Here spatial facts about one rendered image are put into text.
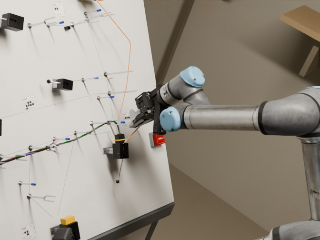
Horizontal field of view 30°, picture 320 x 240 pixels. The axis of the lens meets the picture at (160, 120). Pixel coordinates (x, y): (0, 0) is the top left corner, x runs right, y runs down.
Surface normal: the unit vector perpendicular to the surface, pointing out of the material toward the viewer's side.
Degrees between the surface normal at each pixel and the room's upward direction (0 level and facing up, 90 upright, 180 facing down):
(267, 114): 65
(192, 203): 0
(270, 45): 90
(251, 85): 90
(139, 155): 53
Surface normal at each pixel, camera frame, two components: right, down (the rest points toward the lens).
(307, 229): -0.50, -0.83
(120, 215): 0.73, -0.03
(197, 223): 0.32, -0.80
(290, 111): -0.18, -0.21
